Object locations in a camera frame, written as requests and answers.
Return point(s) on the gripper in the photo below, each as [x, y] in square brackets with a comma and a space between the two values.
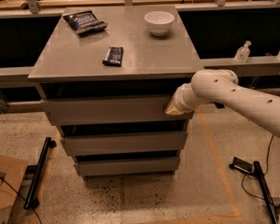
[179, 102]

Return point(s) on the grey top drawer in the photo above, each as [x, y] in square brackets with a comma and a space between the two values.
[103, 110]

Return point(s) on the grey drawer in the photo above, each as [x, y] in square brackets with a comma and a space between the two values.
[103, 110]
[123, 143]
[124, 167]

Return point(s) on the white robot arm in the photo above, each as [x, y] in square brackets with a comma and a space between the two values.
[221, 86]

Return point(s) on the grey bottom drawer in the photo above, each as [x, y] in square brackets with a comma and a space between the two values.
[124, 167]

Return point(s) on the grey drawer cabinet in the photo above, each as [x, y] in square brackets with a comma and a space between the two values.
[71, 67]

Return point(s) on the grey middle drawer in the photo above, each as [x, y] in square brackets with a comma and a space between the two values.
[123, 143]

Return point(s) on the dark blue snack bar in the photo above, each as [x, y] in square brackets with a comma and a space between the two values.
[113, 56]

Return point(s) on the white bowl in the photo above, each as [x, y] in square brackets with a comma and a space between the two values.
[159, 22]

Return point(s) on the small black device on floor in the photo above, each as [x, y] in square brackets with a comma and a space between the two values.
[242, 166]

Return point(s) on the black bar on right floor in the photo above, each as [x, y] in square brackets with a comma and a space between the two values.
[266, 192]

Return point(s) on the black bar on floor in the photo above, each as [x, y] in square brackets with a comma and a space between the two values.
[32, 202]
[266, 192]

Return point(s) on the dark blue chip bag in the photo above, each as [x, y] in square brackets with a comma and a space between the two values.
[84, 21]

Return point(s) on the black bar on left floor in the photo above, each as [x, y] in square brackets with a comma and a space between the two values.
[32, 202]

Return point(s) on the cardboard box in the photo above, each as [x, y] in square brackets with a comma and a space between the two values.
[12, 171]

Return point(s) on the grey long shelf rail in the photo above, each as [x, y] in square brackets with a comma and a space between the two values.
[17, 77]

